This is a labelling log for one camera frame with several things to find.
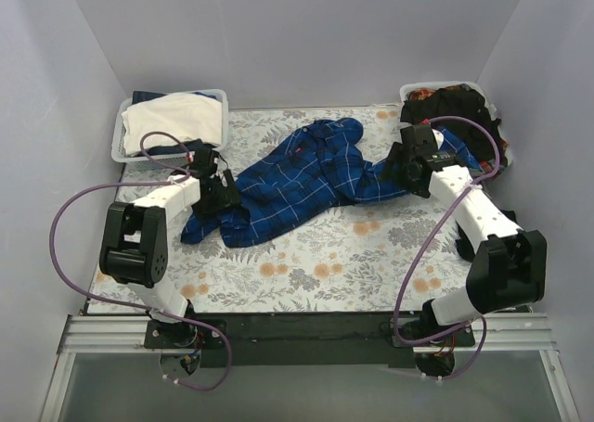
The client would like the blue plaid long sleeve shirt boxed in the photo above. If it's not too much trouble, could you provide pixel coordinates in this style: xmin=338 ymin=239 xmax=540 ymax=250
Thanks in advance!
xmin=180 ymin=118 xmax=482 ymax=249

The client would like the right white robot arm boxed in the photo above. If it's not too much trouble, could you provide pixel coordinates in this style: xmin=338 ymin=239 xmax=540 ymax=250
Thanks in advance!
xmin=384 ymin=121 xmax=548 ymax=346

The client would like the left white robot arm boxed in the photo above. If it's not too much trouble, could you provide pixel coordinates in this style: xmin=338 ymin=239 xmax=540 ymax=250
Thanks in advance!
xmin=99 ymin=148 xmax=240 ymax=348

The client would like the right white plastic basket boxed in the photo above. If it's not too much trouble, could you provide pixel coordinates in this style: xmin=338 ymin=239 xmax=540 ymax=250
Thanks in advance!
xmin=398 ymin=81 xmax=514 ymax=173

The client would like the white plastic basket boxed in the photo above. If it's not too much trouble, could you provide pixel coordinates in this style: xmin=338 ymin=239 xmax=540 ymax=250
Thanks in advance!
xmin=398 ymin=81 xmax=514 ymax=173
xmin=111 ymin=89 xmax=229 ymax=170

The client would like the black crumpled shirt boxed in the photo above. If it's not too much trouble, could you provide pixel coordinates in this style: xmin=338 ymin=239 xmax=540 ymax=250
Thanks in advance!
xmin=400 ymin=86 xmax=510 ymax=171

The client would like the floral patterned table mat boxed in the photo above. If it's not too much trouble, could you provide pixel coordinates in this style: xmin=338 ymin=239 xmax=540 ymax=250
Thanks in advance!
xmin=87 ymin=107 xmax=519 ymax=313

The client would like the folded white shirt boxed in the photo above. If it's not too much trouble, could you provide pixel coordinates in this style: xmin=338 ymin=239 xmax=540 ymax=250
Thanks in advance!
xmin=122 ymin=92 xmax=224 ymax=157

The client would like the folded black shirt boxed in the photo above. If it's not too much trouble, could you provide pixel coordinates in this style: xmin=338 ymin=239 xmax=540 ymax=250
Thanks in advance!
xmin=455 ymin=210 xmax=517 ymax=262

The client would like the left white plastic basket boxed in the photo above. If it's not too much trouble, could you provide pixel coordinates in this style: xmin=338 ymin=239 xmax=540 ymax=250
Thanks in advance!
xmin=111 ymin=89 xmax=229 ymax=170

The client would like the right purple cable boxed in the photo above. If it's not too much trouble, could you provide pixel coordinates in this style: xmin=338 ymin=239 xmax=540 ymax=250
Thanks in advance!
xmin=392 ymin=115 xmax=502 ymax=382

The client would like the purple cable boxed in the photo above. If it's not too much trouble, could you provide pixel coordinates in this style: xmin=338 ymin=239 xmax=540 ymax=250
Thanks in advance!
xmin=49 ymin=132 xmax=233 ymax=392
xmin=392 ymin=115 xmax=502 ymax=382

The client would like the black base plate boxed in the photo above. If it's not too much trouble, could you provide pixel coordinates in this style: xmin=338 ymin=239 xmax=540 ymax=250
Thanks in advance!
xmin=144 ymin=311 xmax=477 ymax=368

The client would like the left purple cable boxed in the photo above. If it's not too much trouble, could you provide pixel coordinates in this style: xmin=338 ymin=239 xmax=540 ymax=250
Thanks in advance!
xmin=49 ymin=132 xmax=233 ymax=392

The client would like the aluminium frame rail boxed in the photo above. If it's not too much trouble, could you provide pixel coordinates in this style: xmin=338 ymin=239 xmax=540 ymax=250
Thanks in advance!
xmin=58 ymin=313 xmax=558 ymax=353

